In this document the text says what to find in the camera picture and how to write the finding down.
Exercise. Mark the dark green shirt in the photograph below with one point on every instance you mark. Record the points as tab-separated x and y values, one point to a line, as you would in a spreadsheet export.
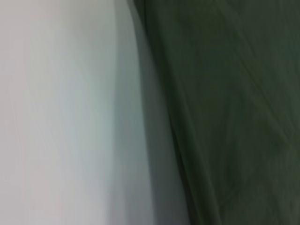
222	105

